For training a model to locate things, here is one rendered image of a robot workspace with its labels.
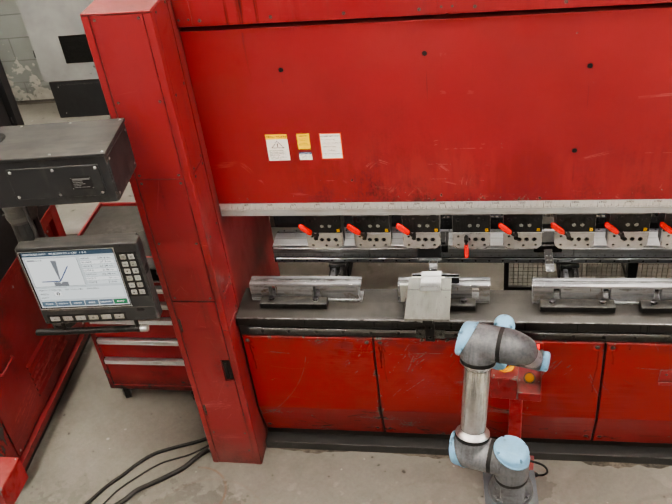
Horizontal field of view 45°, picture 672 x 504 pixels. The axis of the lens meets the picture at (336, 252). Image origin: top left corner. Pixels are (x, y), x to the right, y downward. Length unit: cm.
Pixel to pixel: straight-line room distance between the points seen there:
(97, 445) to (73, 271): 163
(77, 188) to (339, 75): 100
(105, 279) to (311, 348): 105
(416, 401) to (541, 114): 148
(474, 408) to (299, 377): 125
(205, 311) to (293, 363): 51
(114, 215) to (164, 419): 111
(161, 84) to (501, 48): 118
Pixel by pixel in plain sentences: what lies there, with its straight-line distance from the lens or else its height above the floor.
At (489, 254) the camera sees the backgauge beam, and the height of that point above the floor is 94.
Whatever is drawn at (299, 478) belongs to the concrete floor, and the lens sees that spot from 409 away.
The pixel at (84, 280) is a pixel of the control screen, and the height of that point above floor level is 144.
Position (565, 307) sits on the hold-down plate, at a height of 90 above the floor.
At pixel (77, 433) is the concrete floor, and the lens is 464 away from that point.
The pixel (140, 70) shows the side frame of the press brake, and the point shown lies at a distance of 296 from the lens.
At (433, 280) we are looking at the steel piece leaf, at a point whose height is 100.
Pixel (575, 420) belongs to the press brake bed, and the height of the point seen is 28.
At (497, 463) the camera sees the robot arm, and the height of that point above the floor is 97.
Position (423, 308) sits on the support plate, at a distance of 335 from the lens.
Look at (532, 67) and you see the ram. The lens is 297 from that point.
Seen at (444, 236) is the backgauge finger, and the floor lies 103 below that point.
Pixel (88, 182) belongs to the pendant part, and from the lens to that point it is 287.
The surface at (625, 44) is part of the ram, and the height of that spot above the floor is 202.
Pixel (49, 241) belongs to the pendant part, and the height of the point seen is 160.
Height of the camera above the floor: 318
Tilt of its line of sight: 36 degrees down
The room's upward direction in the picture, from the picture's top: 8 degrees counter-clockwise
